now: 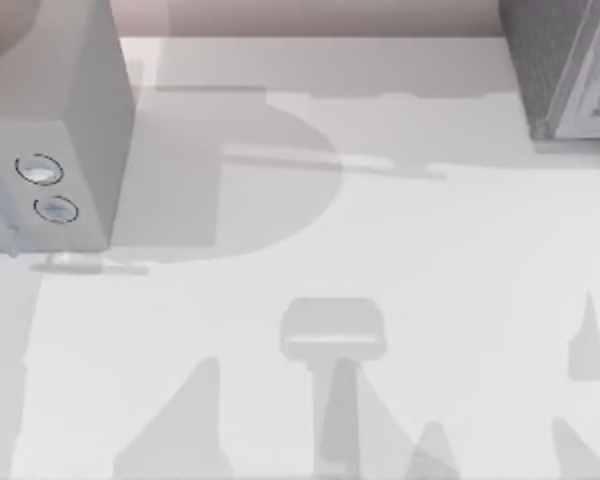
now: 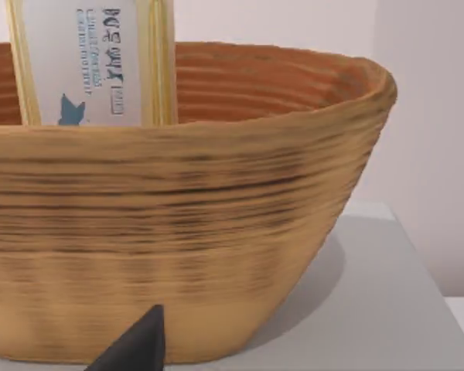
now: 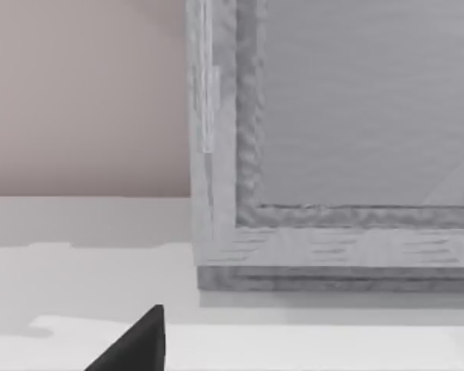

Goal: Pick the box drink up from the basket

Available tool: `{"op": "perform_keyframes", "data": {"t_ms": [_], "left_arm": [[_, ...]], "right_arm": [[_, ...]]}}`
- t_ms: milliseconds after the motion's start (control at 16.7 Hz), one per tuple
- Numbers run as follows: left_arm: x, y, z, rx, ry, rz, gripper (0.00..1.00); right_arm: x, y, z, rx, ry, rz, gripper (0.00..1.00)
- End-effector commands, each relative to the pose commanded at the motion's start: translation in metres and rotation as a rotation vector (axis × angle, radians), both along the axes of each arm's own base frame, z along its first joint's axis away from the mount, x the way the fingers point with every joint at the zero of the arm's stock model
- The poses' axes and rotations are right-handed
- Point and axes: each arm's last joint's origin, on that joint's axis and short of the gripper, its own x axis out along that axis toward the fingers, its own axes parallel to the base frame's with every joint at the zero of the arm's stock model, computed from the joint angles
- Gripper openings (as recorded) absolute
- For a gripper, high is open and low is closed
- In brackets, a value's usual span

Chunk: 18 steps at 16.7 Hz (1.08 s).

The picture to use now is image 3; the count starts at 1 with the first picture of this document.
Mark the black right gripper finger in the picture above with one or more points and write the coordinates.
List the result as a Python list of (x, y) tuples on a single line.
[(147, 344)]

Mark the grey cabinet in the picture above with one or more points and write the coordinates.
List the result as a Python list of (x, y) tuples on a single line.
[(332, 135)]

